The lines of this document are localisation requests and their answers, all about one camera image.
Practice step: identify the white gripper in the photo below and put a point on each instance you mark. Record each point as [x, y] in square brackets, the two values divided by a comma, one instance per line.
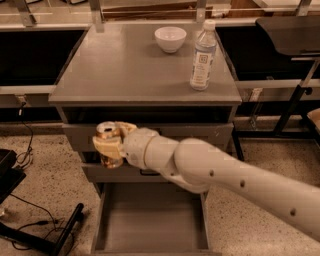
[136, 146]

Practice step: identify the orange soda can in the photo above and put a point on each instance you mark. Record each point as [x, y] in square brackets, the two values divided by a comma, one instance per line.
[108, 130]

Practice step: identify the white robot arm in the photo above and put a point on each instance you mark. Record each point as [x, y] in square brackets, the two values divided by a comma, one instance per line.
[195, 165]

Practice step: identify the grey top drawer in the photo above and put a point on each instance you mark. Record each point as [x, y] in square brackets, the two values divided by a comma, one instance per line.
[80, 135]

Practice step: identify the grey drawer cabinet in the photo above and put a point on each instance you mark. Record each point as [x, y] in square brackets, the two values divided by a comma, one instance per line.
[121, 74]

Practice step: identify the grey open bottom drawer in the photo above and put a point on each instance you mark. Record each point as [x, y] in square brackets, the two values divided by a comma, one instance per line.
[150, 219]

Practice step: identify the white ceramic bowl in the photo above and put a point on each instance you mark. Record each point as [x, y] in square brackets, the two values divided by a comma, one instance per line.
[170, 39]

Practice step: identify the black chair base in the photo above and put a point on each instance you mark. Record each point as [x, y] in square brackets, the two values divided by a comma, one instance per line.
[30, 226]

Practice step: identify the clear plastic water bottle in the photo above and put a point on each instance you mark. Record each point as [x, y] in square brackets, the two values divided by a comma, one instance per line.
[204, 52]

